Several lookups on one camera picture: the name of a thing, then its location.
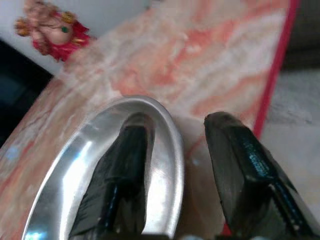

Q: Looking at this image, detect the red and gold figurine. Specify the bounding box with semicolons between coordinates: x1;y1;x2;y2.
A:
13;0;91;63

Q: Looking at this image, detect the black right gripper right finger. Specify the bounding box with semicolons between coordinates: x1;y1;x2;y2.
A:
204;111;320;240

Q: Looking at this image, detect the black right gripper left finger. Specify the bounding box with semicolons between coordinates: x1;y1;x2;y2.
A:
68;124;151;239

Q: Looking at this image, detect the round stainless steel plate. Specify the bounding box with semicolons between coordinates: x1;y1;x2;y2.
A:
21;95;186;240

